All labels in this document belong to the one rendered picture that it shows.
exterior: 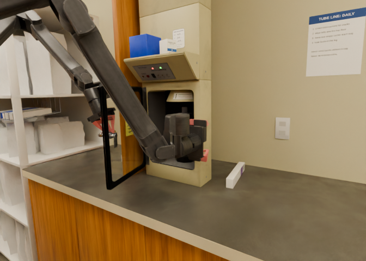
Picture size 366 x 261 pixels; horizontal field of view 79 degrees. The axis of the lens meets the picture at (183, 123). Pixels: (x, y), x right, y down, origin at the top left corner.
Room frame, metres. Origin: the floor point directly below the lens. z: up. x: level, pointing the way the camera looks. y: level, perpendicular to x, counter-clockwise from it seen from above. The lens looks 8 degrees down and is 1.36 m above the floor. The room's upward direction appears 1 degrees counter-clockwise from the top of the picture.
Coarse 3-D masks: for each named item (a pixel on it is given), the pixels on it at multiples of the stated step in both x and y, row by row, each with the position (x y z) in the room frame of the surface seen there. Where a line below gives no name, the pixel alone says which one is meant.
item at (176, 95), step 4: (172, 92) 1.06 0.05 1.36; (176, 92) 1.04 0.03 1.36; (180, 92) 1.03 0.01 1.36; (184, 92) 1.03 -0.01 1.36; (188, 92) 1.03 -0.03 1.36; (192, 92) 1.04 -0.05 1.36; (168, 96) 1.08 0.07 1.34; (172, 96) 1.05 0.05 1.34; (176, 96) 1.03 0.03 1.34; (180, 96) 1.02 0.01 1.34; (184, 96) 1.02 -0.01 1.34; (188, 96) 1.02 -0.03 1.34; (192, 96) 1.03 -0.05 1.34; (168, 100) 1.06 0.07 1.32; (172, 100) 1.03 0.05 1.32; (176, 100) 1.02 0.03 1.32; (180, 100) 1.02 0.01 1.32; (184, 100) 1.01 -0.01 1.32; (188, 100) 1.02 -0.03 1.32; (192, 100) 1.02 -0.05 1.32
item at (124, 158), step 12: (108, 96) 0.84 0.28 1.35; (108, 108) 0.84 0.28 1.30; (108, 120) 0.84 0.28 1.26; (120, 120) 0.91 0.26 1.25; (120, 132) 0.90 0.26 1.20; (132, 132) 0.99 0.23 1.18; (120, 144) 0.90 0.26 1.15; (132, 144) 0.99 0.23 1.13; (120, 156) 0.89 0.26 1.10; (132, 156) 0.98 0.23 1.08; (120, 168) 0.89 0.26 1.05; (132, 168) 0.98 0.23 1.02
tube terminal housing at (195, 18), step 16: (160, 16) 1.05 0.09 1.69; (176, 16) 1.00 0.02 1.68; (192, 16) 0.96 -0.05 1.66; (208, 16) 1.01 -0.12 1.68; (144, 32) 1.10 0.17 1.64; (160, 32) 1.05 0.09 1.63; (192, 32) 0.96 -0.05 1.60; (208, 32) 1.01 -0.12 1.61; (192, 48) 0.96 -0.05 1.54; (208, 48) 1.01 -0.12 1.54; (208, 64) 1.01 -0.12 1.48; (192, 80) 0.96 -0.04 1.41; (208, 80) 1.01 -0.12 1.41; (208, 96) 1.01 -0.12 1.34; (208, 112) 1.01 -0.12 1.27; (208, 128) 1.01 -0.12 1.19; (208, 144) 1.01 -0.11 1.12; (208, 160) 1.01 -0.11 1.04; (160, 176) 1.06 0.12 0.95; (176, 176) 1.01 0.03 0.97; (192, 176) 0.96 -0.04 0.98; (208, 176) 1.00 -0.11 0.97
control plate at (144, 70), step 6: (132, 66) 1.02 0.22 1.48; (138, 66) 1.00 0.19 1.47; (144, 66) 0.99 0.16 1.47; (150, 66) 0.97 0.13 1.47; (156, 66) 0.96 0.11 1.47; (162, 66) 0.94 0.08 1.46; (168, 66) 0.93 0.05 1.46; (138, 72) 1.03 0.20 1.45; (144, 72) 1.02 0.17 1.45; (150, 72) 1.00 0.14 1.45; (156, 72) 0.98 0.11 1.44; (162, 72) 0.97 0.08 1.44; (168, 72) 0.95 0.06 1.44; (144, 78) 1.05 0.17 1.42; (150, 78) 1.03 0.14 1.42; (156, 78) 1.02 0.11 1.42; (162, 78) 1.00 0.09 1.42; (168, 78) 0.98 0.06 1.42; (174, 78) 0.97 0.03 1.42
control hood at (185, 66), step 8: (144, 56) 0.95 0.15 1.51; (152, 56) 0.93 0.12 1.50; (160, 56) 0.91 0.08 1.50; (168, 56) 0.89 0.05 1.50; (176, 56) 0.87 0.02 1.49; (184, 56) 0.85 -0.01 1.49; (192, 56) 0.89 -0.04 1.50; (128, 64) 1.02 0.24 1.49; (136, 64) 1.00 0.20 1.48; (144, 64) 0.98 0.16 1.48; (168, 64) 0.92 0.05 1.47; (176, 64) 0.90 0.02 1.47; (184, 64) 0.89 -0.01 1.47; (192, 64) 0.89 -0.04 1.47; (136, 72) 1.04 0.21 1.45; (176, 72) 0.94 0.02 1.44; (184, 72) 0.92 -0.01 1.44; (192, 72) 0.90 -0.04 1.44; (152, 80) 1.04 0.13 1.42; (160, 80) 1.02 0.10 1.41; (168, 80) 1.00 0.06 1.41; (176, 80) 0.98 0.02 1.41
